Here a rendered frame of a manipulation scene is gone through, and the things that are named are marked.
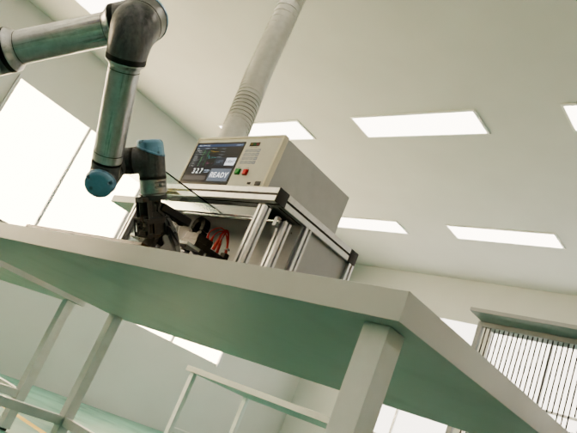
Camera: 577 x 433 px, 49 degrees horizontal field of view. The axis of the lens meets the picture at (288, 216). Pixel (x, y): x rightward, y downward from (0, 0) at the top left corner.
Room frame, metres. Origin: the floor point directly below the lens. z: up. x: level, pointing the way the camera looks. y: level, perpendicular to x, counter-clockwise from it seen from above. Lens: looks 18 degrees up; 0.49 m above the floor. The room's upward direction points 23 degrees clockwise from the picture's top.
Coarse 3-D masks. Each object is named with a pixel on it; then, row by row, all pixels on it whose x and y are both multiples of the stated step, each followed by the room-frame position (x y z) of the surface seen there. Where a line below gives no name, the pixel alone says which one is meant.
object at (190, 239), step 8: (192, 232) 1.82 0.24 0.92; (184, 240) 1.83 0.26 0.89; (192, 240) 1.80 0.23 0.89; (200, 240) 1.80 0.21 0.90; (208, 240) 1.82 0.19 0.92; (192, 248) 1.80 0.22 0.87; (200, 248) 1.81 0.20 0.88; (208, 248) 1.83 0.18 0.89; (208, 256) 1.86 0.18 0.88; (216, 256) 1.85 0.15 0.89
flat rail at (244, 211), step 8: (176, 208) 2.00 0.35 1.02; (184, 208) 1.97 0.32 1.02; (192, 208) 1.94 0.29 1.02; (200, 208) 1.91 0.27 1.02; (208, 208) 1.88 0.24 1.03; (216, 208) 1.86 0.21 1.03; (224, 208) 1.83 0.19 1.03; (232, 208) 1.80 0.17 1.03; (240, 208) 1.78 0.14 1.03; (248, 208) 1.75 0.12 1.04; (256, 208) 1.73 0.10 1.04; (248, 216) 1.75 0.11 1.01
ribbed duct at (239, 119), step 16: (288, 0) 3.35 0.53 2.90; (304, 0) 3.41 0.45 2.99; (272, 16) 3.38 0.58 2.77; (288, 16) 3.35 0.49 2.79; (272, 32) 3.34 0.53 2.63; (288, 32) 3.38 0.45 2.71; (272, 48) 3.33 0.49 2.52; (256, 64) 3.32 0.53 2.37; (272, 64) 3.35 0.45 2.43; (256, 80) 3.30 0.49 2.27; (240, 96) 3.28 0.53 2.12; (256, 96) 3.30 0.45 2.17; (240, 112) 3.25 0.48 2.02; (256, 112) 3.32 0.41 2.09; (224, 128) 3.23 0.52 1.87; (240, 128) 3.23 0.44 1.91
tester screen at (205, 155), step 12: (204, 144) 2.07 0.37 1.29; (216, 144) 2.03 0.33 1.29; (228, 144) 1.98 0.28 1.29; (240, 144) 1.93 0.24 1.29; (192, 156) 2.10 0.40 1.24; (204, 156) 2.05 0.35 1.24; (216, 156) 2.00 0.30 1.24; (228, 156) 1.96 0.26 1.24; (192, 168) 2.07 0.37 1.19; (204, 168) 2.03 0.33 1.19; (192, 180) 2.05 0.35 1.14; (204, 180) 2.00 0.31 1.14
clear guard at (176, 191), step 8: (136, 176) 1.99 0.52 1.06; (168, 176) 1.85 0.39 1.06; (168, 184) 1.93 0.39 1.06; (176, 184) 1.89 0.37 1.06; (168, 192) 2.02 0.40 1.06; (176, 192) 1.98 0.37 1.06; (184, 192) 1.95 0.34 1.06; (192, 192) 1.91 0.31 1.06; (168, 200) 2.11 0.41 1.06; (176, 200) 2.07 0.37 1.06; (184, 200) 2.03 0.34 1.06; (192, 200) 1.99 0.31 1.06; (200, 200) 1.96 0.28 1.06
